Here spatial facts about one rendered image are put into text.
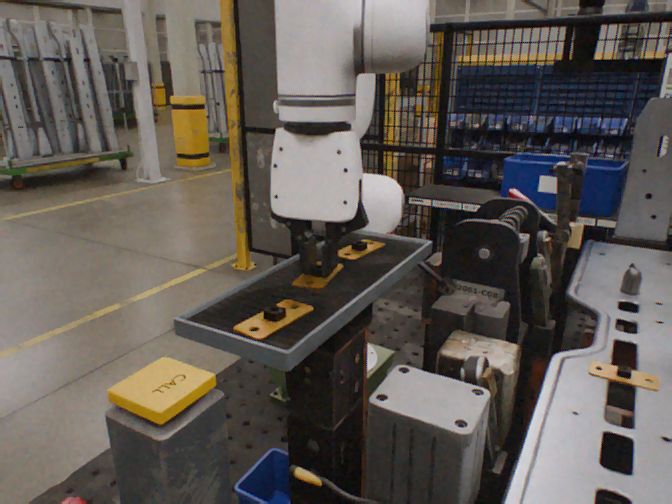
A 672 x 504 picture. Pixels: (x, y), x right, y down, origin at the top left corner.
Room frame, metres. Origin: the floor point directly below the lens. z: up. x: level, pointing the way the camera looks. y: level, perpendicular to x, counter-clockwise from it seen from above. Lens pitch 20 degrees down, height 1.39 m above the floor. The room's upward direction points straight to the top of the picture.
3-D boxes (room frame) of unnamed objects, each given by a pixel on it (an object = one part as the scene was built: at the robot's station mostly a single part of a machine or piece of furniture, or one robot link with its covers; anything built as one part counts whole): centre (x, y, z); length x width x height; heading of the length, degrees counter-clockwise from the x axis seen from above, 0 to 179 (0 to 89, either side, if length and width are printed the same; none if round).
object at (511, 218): (0.80, -0.27, 0.94); 0.18 x 0.13 x 0.49; 150
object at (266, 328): (0.46, 0.06, 1.17); 0.08 x 0.04 x 0.01; 145
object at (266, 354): (0.58, 0.01, 1.16); 0.37 x 0.14 x 0.02; 150
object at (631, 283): (0.90, -0.57, 1.02); 0.03 x 0.03 x 0.07
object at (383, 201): (1.01, -0.05, 1.09); 0.19 x 0.12 x 0.24; 84
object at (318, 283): (0.58, 0.02, 1.17); 0.08 x 0.04 x 0.01; 160
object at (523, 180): (1.49, -0.67, 1.09); 0.30 x 0.17 x 0.13; 55
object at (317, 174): (0.58, 0.02, 1.29); 0.10 x 0.07 x 0.11; 70
